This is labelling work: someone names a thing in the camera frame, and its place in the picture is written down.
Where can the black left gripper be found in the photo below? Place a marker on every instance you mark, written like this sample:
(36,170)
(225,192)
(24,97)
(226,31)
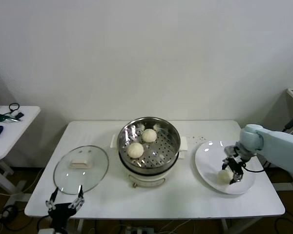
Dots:
(59,213)

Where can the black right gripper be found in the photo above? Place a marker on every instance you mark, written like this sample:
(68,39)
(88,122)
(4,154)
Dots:
(235,164)

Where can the white steamed baozi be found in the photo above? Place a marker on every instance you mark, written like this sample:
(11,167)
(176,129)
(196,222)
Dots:
(149,135)
(223,177)
(136,150)

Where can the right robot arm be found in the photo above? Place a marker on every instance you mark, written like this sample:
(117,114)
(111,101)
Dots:
(278,143)

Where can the stainless steel steamer basket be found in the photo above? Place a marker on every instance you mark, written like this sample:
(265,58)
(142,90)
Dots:
(163,148)

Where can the white round plate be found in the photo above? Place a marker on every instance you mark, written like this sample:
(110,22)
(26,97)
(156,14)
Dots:
(207,158)

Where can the power strip under table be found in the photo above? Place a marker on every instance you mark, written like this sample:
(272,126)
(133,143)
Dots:
(141,230)

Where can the white side table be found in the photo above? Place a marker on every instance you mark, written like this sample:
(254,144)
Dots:
(19,131)

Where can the white electric cooker base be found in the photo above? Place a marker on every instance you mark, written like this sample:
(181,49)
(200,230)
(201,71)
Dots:
(146,179)

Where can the small black device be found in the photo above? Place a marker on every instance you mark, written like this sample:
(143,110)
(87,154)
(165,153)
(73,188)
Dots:
(19,115)

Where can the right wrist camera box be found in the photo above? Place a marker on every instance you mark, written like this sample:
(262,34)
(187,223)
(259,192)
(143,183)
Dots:
(230,150)

